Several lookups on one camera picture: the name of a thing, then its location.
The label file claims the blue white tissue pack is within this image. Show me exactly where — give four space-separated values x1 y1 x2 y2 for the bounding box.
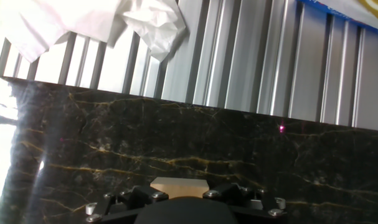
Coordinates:
297 0 378 37

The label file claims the white paper sheet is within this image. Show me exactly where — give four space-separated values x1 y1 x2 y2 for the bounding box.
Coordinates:
0 0 129 64

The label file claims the black gold-veined marble mat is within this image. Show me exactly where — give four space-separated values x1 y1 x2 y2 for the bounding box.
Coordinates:
0 74 378 224

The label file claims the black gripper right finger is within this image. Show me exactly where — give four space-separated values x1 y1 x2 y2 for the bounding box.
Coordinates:
202 182 287 223

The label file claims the yellow tissue pack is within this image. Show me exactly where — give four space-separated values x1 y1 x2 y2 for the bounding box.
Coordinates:
358 0 378 14

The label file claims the crumpled white tissue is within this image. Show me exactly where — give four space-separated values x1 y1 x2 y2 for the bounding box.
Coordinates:
115 0 187 62

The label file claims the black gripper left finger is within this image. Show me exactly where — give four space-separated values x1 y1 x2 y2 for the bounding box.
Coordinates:
84 184 170 224

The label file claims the small wooden cube block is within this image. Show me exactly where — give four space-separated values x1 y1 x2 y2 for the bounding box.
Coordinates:
149 177 210 200

